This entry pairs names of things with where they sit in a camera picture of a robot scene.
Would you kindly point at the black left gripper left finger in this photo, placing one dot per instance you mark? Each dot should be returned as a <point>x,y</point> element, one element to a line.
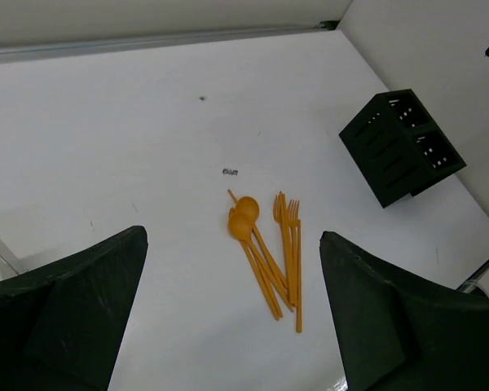
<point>62,324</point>

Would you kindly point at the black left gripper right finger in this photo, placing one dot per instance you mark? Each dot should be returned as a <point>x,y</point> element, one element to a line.
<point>399,331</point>

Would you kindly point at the orange chopstick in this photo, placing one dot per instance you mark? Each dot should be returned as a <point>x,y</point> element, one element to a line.
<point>233,197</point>

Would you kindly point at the orange plastic fork right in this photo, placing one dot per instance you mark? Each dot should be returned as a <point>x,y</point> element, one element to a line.
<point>295,227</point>

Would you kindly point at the orange plastic fork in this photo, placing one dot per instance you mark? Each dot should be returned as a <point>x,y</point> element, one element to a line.
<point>279,216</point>
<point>295,227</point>

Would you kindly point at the orange plastic fork left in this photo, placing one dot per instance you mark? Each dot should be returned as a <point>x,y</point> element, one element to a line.
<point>279,216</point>

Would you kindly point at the black utensil caddy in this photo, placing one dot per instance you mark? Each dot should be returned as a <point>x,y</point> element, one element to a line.
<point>398,146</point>

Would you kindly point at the aluminium rail back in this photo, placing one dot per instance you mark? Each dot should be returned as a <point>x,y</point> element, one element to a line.
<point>13,54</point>

